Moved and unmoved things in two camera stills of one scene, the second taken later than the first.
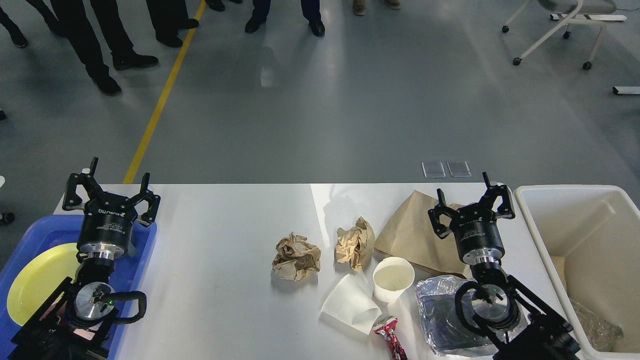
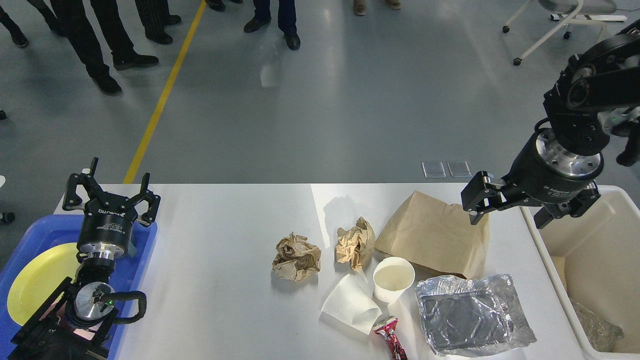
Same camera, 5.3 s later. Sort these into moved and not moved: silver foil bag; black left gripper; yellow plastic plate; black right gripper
Moved: black right gripper
Not moved: black left gripper; yellow plastic plate; silver foil bag
